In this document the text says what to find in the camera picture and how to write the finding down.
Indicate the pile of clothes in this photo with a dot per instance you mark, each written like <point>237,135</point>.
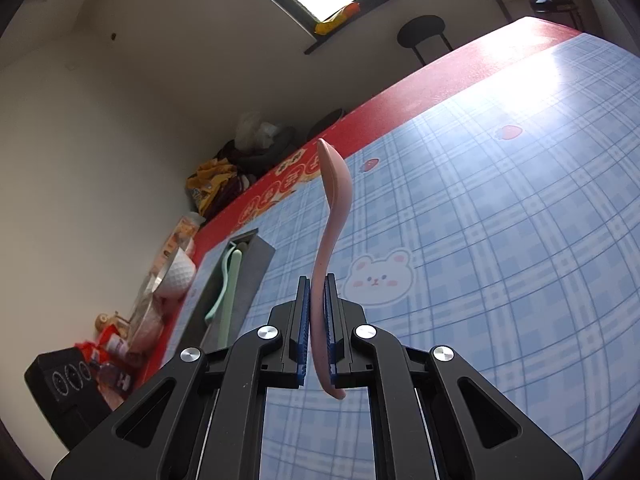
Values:
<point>215,185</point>

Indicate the blue checked table mat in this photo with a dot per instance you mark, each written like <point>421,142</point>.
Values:
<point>500,260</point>

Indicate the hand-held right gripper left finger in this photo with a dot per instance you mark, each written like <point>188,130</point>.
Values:
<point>302,340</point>

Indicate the film-covered bowl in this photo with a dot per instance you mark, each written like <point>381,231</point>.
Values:
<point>147,330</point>
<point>152,292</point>

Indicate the perforated steel utensil tray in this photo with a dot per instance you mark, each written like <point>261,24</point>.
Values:
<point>255,270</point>

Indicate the black pressure cooker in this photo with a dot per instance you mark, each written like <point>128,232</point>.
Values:
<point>550,2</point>

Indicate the pink spoon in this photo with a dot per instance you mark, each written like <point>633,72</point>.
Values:
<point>332,175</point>

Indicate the white ribbed bowl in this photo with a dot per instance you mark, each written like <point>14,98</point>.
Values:
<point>177,277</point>

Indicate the blue glass bottle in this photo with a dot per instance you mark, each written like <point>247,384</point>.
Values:
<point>117,380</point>

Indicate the beige round bottle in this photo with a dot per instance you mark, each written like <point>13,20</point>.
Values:
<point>105,321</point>

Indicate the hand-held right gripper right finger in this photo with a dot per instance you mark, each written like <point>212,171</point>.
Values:
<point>333,340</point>

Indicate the green spoon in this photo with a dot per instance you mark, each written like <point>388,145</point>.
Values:
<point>231,265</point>

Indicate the black stool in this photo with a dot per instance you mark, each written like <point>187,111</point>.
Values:
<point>422,27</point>

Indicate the dark trash bin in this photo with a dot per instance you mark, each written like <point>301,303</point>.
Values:
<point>325,120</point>

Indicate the clear plastic bag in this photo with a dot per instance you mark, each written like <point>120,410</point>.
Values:
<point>255,130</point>

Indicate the yellow toy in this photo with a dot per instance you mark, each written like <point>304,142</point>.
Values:
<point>337,17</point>

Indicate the red snack packet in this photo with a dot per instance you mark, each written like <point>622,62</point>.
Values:
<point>100,345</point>

